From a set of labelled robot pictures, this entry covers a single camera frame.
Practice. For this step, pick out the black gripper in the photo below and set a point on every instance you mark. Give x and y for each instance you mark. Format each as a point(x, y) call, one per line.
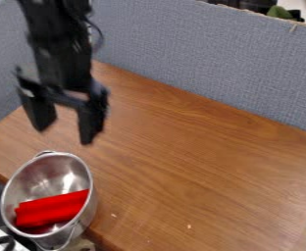
point(60, 79)

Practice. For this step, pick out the stainless steel pot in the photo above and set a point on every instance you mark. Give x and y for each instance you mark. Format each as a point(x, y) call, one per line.
point(49, 174)

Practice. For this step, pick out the red plastic block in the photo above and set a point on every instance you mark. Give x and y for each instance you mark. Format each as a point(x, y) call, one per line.
point(51, 210)

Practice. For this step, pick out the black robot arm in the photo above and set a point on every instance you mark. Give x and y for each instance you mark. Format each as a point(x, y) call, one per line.
point(73, 11)

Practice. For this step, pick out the green object behind partition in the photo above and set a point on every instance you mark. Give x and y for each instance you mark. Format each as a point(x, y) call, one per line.
point(278, 12)

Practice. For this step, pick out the grey fabric partition panel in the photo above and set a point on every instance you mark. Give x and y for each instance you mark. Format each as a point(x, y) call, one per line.
point(235, 56)

